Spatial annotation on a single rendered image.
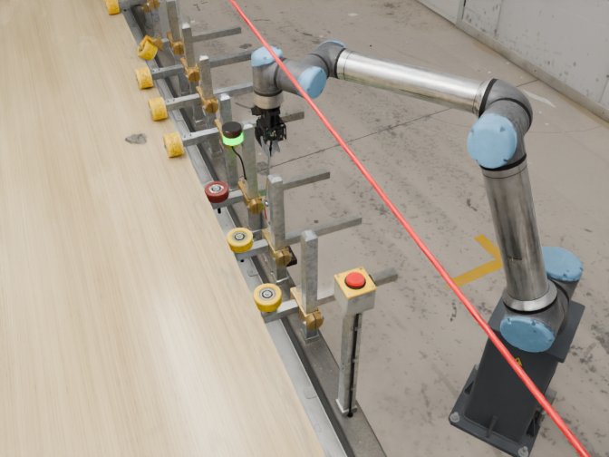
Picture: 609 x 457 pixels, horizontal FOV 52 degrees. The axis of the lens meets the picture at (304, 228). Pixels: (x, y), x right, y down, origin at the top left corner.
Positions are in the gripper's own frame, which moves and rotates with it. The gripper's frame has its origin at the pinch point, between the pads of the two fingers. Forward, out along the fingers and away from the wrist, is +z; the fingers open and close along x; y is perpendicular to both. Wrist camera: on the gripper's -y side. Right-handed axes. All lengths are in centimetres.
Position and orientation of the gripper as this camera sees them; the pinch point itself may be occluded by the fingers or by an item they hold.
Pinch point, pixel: (269, 151)
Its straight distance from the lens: 207.0
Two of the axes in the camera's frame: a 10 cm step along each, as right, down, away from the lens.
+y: 3.8, 6.3, -6.7
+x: 9.2, -2.7, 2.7
